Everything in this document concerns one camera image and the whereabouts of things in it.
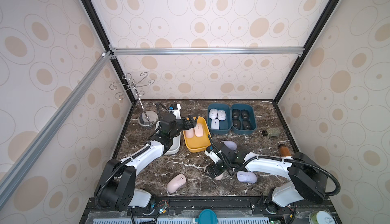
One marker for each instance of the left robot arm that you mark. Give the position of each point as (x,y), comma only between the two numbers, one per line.
(117,185)

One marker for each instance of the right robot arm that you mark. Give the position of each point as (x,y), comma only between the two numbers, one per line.
(306,180)

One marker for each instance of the teal round lid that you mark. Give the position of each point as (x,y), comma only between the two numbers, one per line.
(207,216)

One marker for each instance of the left teal storage box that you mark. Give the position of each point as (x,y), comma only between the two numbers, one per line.
(225,125)

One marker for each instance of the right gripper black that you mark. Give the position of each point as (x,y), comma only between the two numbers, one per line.
(218,164)

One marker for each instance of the orange spice jar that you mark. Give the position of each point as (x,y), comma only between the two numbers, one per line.
(284,150)

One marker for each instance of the yellow storage box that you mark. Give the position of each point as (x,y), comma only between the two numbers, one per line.
(198,144)

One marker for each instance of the pink mouse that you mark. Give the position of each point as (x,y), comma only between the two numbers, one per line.
(198,130)
(176,183)
(219,177)
(189,133)

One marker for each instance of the metal wire hook stand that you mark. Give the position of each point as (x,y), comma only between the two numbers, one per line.
(147,118)

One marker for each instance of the glass jar of green herbs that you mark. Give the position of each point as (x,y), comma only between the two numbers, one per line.
(271,132)

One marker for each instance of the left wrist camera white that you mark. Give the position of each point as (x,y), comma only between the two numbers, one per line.
(175,109)

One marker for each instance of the purple mouse lower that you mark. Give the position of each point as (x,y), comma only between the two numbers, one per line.
(246,177)

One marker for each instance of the white mouse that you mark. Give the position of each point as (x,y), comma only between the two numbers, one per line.
(215,124)
(213,113)
(221,115)

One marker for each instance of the purple mouse upper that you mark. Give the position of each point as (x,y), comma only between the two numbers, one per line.
(231,145)

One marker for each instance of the right teal storage box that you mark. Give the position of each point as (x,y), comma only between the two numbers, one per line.
(252,119)

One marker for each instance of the white storage box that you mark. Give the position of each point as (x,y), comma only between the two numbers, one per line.
(173,144)

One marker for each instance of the purple mouse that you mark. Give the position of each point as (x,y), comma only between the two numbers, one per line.
(246,177)
(231,145)

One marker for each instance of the left diagonal aluminium bar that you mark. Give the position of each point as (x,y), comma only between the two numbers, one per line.
(25,162)

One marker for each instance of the teal storage box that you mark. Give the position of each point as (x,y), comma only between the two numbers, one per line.
(252,119)
(225,125)

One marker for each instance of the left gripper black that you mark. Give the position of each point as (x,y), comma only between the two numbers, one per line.
(193,124)

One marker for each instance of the black mouse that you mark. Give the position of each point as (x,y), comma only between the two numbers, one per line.
(246,125)
(236,113)
(245,114)
(237,124)

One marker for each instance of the horizontal aluminium frame bar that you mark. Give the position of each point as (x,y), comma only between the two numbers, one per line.
(208,50)

